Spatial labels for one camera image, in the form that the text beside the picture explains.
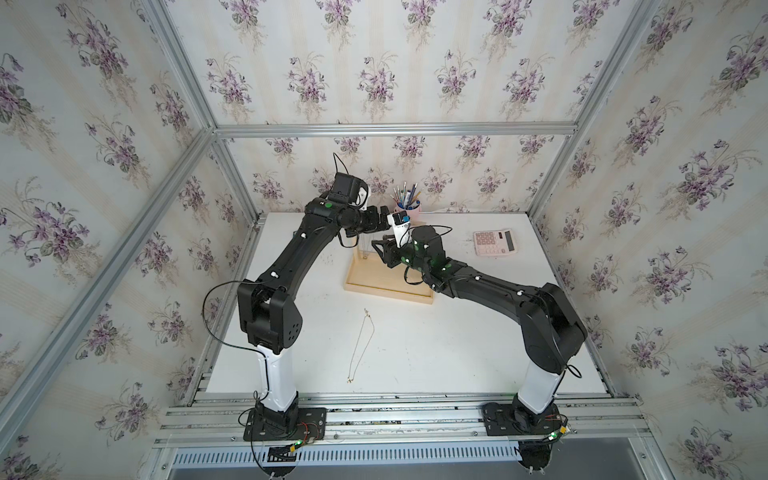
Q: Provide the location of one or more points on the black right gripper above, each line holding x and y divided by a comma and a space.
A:
389, 252

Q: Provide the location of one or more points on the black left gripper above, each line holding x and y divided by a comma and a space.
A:
375, 223

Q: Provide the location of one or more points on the wooden jewelry display stand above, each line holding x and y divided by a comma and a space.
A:
367, 274

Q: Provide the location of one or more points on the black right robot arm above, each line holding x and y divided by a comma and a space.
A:
552, 331

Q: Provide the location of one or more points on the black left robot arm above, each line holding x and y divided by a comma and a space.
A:
268, 314

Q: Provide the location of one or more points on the pens in pink cup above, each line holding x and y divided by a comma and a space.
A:
406, 194

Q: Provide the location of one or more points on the pink pen holder cup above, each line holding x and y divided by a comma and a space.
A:
413, 210

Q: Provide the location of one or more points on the pink calculator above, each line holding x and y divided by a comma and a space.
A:
494, 243

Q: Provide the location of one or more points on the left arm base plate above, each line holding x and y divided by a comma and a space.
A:
297, 423

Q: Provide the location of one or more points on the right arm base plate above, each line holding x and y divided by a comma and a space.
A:
516, 419

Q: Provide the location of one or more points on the aluminium mounting rail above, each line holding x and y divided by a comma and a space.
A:
335, 430

